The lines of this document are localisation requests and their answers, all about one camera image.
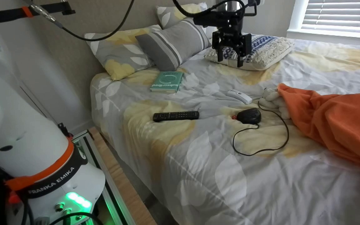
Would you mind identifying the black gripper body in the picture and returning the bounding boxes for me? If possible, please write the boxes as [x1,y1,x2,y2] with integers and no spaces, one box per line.
[211,25,254,55]

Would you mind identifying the small white remote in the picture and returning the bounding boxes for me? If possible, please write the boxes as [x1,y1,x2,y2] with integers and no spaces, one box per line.
[225,87,254,105]

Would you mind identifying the long black remote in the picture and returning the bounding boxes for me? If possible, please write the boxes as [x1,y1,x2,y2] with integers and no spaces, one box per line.
[152,110,201,124]

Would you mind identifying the blue white patterned pillow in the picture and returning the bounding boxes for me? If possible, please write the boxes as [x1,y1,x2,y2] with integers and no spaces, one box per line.
[204,34,295,72]

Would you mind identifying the white plush toy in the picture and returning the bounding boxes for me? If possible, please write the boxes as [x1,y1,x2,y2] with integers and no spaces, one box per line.
[257,87,291,120]

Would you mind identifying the grey striped pillow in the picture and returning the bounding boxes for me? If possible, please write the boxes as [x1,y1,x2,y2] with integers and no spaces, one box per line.
[135,17,211,72]

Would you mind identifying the black computer mouse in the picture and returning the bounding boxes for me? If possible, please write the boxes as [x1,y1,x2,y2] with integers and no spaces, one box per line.
[231,106,262,126]

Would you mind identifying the yellow grey floral pillow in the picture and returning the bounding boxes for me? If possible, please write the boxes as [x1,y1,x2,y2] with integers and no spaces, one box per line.
[82,24,162,81]
[155,2,210,30]

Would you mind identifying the teal book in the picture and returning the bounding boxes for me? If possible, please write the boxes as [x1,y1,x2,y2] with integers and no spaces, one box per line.
[149,70,185,94]

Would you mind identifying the white window blinds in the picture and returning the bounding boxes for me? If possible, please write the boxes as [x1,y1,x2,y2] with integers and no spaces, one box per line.
[302,0,360,31]

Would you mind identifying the floral bedspread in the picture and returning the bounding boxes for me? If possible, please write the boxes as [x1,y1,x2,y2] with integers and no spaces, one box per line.
[89,35,360,225]

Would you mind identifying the orange cloth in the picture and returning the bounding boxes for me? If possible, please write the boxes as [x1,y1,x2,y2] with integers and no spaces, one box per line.
[277,81,360,171]

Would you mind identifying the wooden platform board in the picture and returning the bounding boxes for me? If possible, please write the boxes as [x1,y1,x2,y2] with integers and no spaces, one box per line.
[87,126,157,225]

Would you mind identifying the white window frame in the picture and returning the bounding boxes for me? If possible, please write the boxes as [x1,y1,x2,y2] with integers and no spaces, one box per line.
[286,0,360,41]

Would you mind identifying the black mouse with cable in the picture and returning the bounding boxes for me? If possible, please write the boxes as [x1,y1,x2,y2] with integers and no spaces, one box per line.
[230,101,291,157]

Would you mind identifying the aluminium frame rail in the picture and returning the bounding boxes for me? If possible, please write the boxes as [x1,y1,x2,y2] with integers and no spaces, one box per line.
[72,131,136,225]

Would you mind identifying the black mount bar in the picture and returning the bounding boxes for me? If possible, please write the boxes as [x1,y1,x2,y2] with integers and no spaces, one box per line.
[0,1,76,24]

